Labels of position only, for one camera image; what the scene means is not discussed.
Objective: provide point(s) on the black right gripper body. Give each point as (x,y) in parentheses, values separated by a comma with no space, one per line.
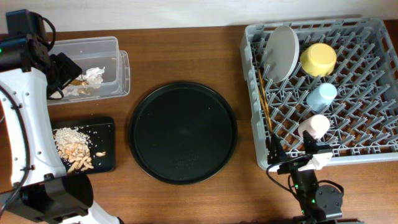
(294,163)

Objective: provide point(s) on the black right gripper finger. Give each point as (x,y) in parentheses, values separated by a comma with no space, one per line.
(276,151)
(310,144)

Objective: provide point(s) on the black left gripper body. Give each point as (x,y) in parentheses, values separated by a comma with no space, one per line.
(68,71)

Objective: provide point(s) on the gold foil wrapper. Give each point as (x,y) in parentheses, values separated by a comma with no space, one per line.
(78,83)

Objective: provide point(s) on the pink plastic cup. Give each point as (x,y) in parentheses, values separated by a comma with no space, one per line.
(316,126)

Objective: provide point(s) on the white tissue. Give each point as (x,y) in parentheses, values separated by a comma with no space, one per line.
(92,76)

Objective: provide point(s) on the light blue plastic cup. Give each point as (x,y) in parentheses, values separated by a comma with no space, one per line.
(321,97)

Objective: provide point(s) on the food scraps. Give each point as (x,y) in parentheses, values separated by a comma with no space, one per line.
(74,149)

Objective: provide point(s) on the yellow plastic bowl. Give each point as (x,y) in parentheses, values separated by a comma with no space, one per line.
(318,60)

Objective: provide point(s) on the grey plate with food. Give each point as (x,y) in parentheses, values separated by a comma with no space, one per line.
(282,54)

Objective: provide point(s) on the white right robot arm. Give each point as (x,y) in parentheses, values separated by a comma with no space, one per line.
(320,200)

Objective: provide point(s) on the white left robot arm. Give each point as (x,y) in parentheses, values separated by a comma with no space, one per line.
(42,190)

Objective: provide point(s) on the clear plastic waste bin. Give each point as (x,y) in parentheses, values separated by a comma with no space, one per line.
(97,52)

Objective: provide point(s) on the grey plastic dishwasher rack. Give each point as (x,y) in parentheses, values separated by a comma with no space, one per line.
(363,115)

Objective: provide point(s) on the black rectangular bin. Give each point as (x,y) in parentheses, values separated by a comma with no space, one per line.
(102,134)

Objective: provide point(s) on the round black serving tray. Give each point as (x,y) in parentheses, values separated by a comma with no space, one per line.
(182,133)

